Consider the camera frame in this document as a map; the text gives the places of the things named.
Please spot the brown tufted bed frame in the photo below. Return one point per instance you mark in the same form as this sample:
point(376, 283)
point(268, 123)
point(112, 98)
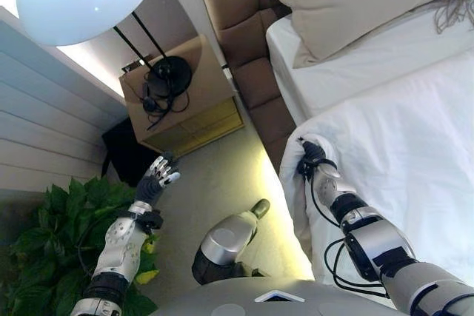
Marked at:
point(266, 123)

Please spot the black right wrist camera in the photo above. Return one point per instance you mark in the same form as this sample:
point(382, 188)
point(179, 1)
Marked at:
point(305, 168)

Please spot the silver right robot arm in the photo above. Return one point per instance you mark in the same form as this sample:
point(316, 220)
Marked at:
point(374, 238)

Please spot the tufted upholstered headboard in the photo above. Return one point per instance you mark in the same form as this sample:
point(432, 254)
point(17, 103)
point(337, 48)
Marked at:
point(229, 1)

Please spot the large beige pillow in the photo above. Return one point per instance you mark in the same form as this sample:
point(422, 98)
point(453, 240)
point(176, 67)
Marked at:
point(352, 1)

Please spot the grey knitted fringed cushion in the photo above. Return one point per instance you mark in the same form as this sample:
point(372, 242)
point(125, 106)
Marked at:
point(455, 5)

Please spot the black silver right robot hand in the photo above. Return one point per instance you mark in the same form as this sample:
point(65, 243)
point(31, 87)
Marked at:
point(313, 153)

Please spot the green leafy houseplant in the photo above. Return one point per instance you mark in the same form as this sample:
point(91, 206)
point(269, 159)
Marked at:
point(55, 242)

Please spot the white duvet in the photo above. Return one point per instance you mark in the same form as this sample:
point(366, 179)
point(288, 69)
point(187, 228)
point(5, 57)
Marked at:
point(400, 153)

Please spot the grey robot torso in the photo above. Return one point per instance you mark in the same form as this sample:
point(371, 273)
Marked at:
point(229, 301)

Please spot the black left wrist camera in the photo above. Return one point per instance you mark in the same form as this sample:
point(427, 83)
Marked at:
point(150, 220)

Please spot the wooden nightstand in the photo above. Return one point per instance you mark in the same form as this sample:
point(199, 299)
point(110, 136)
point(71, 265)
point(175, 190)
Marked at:
point(207, 120)

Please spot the white mattress sheet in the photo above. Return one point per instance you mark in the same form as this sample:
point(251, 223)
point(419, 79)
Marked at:
point(333, 72)

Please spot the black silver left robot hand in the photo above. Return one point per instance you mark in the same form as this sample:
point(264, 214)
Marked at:
point(150, 188)

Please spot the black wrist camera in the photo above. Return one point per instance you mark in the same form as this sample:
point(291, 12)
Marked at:
point(150, 220)
point(305, 168)

